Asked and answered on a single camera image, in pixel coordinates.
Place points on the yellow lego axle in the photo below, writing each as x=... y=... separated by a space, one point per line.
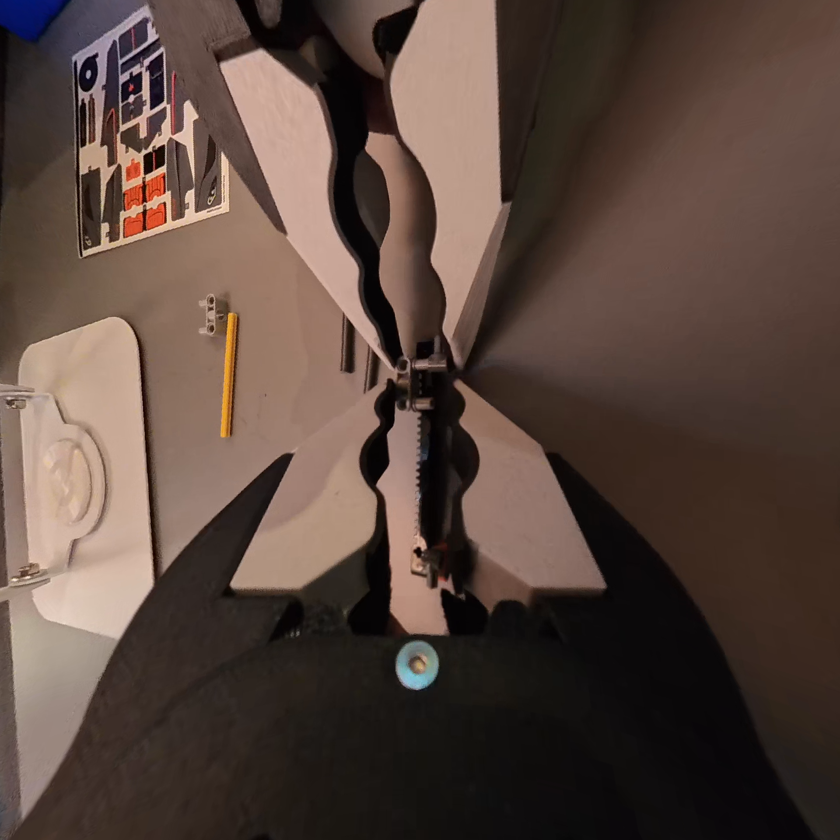
x=229 y=374

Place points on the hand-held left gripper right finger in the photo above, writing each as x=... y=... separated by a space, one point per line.
x=531 y=525

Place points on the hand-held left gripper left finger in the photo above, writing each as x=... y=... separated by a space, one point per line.
x=308 y=525

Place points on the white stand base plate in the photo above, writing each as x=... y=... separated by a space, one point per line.
x=124 y=426

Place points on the lego sticker sheet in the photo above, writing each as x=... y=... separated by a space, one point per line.
x=157 y=131

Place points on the black lego gear rack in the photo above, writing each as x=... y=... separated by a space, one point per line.
x=423 y=472

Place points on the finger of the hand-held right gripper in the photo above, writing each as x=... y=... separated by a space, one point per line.
x=282 y=164
x=459 y=131

